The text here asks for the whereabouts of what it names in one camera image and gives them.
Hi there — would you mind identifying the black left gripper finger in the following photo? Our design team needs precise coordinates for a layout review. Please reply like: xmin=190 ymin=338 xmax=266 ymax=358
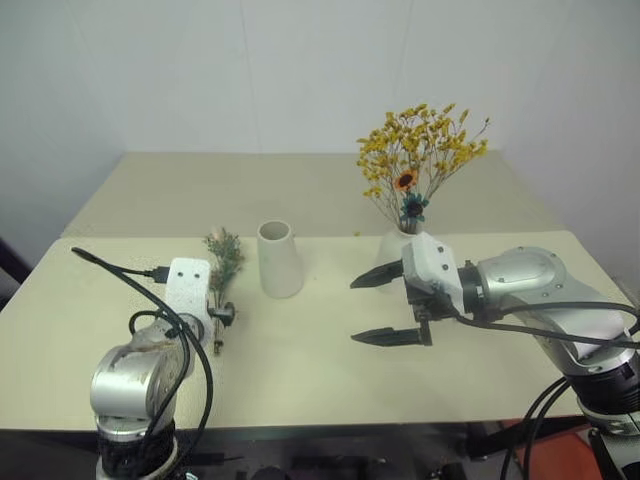
xmin=208 ymin=302 xmax=239 ymax=329

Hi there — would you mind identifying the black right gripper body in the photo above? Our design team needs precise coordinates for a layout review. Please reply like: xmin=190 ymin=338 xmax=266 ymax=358
xmin=404 ymin=278 xmax=459 ymax=325

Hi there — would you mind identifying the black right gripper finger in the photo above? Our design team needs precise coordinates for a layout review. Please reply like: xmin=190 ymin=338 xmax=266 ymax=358
xmin=349 ymin=259 xmax=405 ymax=291
xmin=350 ymin=310 xmax=434 ymax=348

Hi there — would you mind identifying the small green dried flower bouquet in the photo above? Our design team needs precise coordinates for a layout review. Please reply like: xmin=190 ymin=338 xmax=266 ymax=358
xmin=202 ymin=226 xmax=247 ymax=358

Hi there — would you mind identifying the yellow dried flower bouquet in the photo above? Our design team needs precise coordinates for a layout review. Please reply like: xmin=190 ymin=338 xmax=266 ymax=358
xmin=355 ymin=102 xmax=492 ymax=236

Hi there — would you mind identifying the white round vase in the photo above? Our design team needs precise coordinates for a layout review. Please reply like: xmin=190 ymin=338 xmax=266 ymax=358
xmin=376 ymin=224 xmax=442 ymax=294

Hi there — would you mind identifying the white conical vase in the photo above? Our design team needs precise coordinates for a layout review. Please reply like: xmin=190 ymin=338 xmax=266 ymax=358
xmin=256 ymin=219 xmax=305 ymax=300

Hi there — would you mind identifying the red object under table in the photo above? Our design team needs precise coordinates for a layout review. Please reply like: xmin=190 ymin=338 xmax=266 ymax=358
xmin=499 ymin=418 xmax=604 ymax=480

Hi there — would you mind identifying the dark object beside table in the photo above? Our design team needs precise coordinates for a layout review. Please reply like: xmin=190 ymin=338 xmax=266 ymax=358
xmin=0 ymin=236 xmax=34 ymax=312

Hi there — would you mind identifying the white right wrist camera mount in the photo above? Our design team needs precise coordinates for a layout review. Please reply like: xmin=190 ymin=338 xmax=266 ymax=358
xmin=401 ymin=234 xmax=467 ymax=317

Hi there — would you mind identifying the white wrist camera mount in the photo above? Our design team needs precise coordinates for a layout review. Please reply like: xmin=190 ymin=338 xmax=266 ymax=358
xmin=163 ymin=257 xmax=213 ymax=346
xmin=401 ymin=234 xmax=467 ymax=317

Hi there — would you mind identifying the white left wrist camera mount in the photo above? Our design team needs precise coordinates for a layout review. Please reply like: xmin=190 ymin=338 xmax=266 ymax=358
xmin=163 ymin=257 xmax=213 ymax=346

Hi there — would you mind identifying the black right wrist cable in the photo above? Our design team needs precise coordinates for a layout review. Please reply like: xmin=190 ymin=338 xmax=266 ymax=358
xmin=444 ymin=297 xmax=640 ymax=351

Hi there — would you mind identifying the short black left wrist cable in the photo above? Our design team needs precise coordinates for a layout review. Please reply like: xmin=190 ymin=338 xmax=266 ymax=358
xmin=128 ymin=309 xmax=194 ymax=352

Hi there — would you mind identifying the black right arm base cable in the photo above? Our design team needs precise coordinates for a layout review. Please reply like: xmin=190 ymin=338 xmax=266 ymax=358
xmin=517 ymin=384 xmax=581 ymax=480
xmin=499 ymin=374 xmax=574 ymax=480

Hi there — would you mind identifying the black table frame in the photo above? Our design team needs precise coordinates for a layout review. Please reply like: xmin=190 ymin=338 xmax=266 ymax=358
xmin=462 ymin=417 xmax=594 ymax=462

